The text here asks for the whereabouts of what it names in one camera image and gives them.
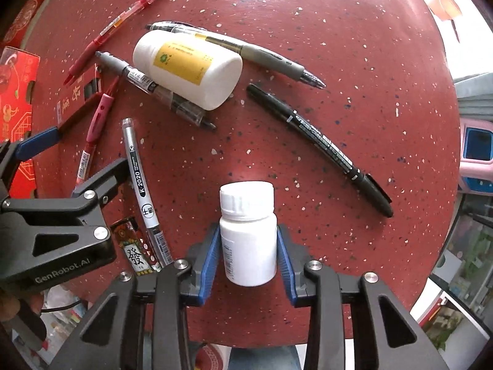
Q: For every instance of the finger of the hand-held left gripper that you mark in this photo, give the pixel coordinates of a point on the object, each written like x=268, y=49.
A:
x=104, y=179
x=38, y=143

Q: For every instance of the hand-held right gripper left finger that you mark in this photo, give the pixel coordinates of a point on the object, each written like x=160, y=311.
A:
x=208, y=266

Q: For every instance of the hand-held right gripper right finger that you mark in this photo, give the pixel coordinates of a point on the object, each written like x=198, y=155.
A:
x=285, y=266

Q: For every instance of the plain white pill bottle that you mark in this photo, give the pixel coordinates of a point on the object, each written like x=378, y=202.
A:
x=248, y=246

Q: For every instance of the red cardboard gift box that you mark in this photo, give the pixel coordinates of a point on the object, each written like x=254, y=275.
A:
x=15, y=92

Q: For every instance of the person's left hand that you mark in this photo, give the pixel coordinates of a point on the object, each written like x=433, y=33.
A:
x=11, y=306

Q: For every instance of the silver barrel pen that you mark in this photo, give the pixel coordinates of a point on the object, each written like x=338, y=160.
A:
x=140, y=185

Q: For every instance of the dark red gold-print carton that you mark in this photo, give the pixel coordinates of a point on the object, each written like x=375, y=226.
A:
x=73, y=100

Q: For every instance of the dark pink capped pen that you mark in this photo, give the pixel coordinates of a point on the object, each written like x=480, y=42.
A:
x=96, y=119

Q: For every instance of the small mahjong print pack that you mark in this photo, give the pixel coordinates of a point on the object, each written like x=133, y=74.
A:
x=136, y=254

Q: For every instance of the red translucent click pen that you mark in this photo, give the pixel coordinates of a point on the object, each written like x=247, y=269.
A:
x=83, y=59

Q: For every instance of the blue jeans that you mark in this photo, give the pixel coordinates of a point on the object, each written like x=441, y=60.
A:
x=262, y=359

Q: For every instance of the clear barrel black pen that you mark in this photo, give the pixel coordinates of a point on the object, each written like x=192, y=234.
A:
x=131, y=74

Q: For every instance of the black marker pen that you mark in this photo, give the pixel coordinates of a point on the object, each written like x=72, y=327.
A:
x=319, y=142

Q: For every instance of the red patterned cushion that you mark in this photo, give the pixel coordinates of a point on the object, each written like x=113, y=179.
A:
x=27, y=13

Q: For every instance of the white bottle with yellow label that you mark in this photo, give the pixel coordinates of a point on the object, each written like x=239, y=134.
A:
x=215, y=81

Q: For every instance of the glass display cabinet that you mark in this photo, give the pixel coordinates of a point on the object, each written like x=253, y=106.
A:
x=470, y=246

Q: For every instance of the grey grip click pen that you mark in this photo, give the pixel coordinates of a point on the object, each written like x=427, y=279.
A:
x=265, y=57

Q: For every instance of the pink toy device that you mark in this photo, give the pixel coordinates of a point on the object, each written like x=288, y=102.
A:
x=475, y=169

